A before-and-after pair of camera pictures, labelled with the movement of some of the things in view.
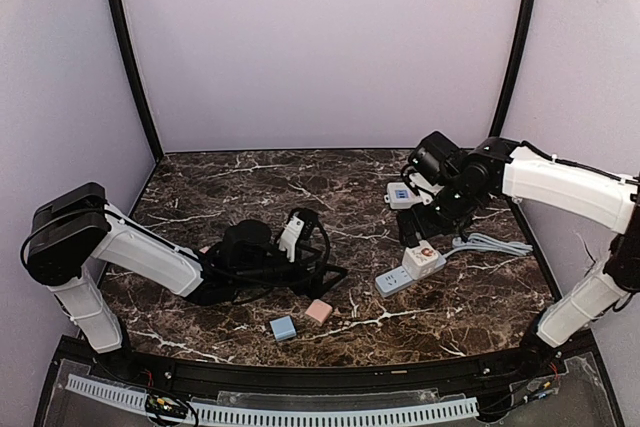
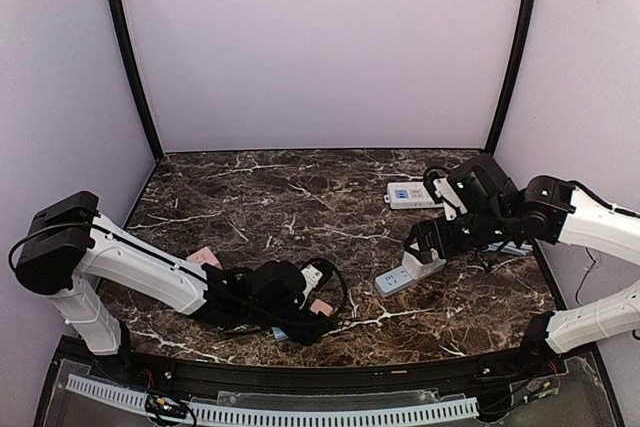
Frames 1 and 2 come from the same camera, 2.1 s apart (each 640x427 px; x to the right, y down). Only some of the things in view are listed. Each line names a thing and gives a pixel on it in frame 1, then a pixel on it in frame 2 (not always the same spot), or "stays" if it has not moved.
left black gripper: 304,267 to 310,326
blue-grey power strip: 399,279 stays
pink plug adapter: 319,310 stays
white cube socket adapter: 420,260 stays
